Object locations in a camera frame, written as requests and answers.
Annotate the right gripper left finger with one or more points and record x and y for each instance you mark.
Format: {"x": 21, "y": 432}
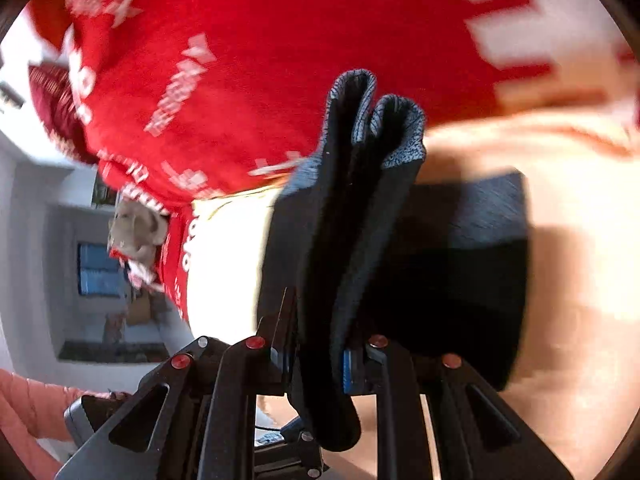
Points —
{"x": 232, "y": 376}

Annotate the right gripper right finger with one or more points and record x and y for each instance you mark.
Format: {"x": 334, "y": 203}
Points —
{"x": 437, "y": 418}

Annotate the black pants blue trim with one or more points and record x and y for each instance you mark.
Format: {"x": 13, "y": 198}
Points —
{"x": 436, "y": 268}

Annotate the blue window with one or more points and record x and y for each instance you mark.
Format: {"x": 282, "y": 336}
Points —
{"x": 98, "y": 275}

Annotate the grey plush toy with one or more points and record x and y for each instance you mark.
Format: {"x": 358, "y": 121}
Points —
{"x": 136, "y": 236}

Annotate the peach cushion cover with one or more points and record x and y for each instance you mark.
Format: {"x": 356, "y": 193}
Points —
{"x": 576, "y": 378}

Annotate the red blanket white characters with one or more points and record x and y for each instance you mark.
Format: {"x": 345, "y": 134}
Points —
{"x": 185, "y": 101}

